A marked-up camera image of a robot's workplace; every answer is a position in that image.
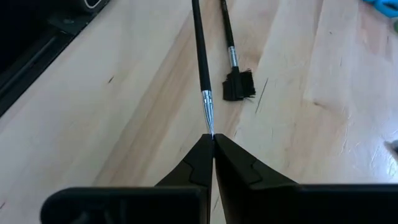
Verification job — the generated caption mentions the blue scissors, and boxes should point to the blue scissors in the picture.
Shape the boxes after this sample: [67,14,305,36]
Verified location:
[362,0,398,19]

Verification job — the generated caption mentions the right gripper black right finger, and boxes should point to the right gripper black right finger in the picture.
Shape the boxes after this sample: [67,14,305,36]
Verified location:
[213,133,302,224]

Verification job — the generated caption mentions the long black comb brush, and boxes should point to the long black comb brush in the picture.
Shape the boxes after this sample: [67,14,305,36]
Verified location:
[219,0,257,102]

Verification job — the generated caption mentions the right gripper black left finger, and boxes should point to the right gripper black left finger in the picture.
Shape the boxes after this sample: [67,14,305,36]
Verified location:
[154,133,215,188]

